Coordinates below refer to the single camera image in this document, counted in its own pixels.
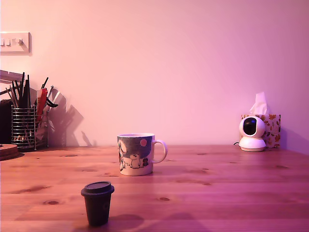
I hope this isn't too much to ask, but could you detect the black coffee capsule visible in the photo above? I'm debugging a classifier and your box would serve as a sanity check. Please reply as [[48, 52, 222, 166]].
[[81, 181, 115, 227]]

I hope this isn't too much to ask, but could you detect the cartoon print ceramic mug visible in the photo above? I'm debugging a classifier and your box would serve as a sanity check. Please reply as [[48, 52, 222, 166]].
[[117, 132, 168, 176]]

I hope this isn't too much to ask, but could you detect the silver metal utensil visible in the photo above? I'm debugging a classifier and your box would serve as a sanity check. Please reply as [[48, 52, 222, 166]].
[[47, 85, 61, 104]]

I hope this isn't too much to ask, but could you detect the white tissue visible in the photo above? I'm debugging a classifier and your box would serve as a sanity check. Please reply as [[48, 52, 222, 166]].
[[249, 91, 269, 115]]

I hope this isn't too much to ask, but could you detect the pale plastic bag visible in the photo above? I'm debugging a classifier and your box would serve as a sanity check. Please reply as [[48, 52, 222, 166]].
[[35, 106, 56, 141]]

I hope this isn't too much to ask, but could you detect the red utensil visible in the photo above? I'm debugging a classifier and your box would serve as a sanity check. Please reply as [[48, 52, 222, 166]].
[[36, 88, 48, 121]]

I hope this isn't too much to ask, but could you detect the leaf print tissue box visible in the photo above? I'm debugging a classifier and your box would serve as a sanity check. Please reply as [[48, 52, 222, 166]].
[[240, 114, 281, 148]]

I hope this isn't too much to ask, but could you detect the wide black spatula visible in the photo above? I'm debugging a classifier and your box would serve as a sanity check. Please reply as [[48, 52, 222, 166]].
[[23, 74, 31, 109]]

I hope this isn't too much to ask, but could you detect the thin black stick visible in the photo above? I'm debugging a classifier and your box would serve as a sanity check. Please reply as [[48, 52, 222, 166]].
[[20, 72, 26, 102]]

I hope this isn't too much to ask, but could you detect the wooden chopstick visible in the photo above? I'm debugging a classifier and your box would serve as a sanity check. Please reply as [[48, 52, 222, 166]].
[[4, 87, 16, 108], [9, 84, 19, 108]]

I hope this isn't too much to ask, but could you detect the dark brown basket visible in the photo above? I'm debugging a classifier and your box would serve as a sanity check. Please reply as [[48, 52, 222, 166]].
[[0, 100, 13, 145]]

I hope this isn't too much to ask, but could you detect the round cork trivet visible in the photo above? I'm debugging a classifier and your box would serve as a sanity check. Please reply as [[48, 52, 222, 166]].
[[0, 144, 19, 161]]

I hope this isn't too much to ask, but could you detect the small white round camera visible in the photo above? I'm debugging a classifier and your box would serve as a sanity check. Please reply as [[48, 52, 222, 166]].
[[239, 116, 267, 152]]

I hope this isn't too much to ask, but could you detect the chrome wire utensil holder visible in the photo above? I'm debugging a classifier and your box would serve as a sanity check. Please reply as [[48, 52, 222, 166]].
[[11, 105, 49, 152]]

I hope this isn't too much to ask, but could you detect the grey metal rack rail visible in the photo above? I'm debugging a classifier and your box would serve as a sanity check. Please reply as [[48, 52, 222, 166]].
[[0, 70, 25, 84]]

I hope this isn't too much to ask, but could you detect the white wall switch plate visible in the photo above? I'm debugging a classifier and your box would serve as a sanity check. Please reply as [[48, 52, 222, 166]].
[[0, 31, 32, 57]]

